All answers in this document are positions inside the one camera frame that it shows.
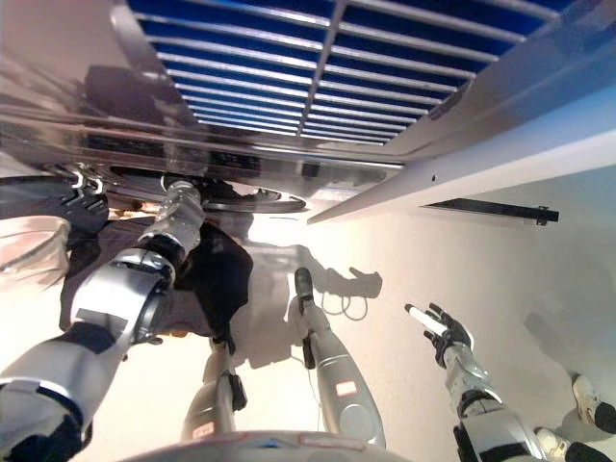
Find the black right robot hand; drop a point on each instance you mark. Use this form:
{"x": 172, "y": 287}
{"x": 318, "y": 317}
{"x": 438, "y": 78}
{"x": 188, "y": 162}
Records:
{"x": 450, "y": 332}

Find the black garment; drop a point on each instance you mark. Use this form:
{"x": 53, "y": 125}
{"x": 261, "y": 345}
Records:
{"x": 216, "y": 279}

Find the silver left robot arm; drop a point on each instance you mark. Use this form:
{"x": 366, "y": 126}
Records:
{"x": 120, "y": 289}

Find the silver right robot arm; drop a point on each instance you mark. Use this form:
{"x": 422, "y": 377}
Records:
{"x": 486, "y": 414}

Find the dark grey front-load washing machine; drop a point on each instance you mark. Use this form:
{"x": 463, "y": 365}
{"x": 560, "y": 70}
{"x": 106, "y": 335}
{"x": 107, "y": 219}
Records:
{"x": 240, "y": 161}

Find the round black washing machine door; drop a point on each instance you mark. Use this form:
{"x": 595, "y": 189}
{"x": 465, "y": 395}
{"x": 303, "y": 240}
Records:
{"x": 29, "y": 245}

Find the silver right robot leg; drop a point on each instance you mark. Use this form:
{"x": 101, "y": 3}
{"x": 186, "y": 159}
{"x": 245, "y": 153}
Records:
{"x": 337, "y": 370}

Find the silver robot leg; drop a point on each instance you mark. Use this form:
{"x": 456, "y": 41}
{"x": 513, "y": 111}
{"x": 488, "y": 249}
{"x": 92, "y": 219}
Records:
{"x": 212, "y": 399}
{"x": 337, "y": 370}

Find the white sneaker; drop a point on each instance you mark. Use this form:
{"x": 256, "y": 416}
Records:
{"x": 584, "y": 397}
{"x": 553, "y": 442}

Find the person's black trouser leg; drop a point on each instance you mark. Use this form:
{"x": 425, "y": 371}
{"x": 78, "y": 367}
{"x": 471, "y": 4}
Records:
{"x": 606, "y": 414}
{"x": 589, "y": 452}

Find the grey robot torso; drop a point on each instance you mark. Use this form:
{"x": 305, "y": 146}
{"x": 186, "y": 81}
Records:
{"x": 250, "y": 445}

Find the silver left robot leg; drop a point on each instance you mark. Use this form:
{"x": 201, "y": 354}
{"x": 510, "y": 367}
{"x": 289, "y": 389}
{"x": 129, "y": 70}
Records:
{"x": 212, "y": 399}

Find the slatted dryer vent grille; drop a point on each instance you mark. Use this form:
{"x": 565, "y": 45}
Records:
{"x": 313, "y": 72}

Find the dark grey stacked dryer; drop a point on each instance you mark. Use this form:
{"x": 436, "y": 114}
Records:
{"x": 72, "y": 72}

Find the black metal frame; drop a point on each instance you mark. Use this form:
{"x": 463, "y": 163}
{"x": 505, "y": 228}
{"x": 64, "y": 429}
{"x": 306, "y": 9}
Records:
{"x": 491, "y": 210}

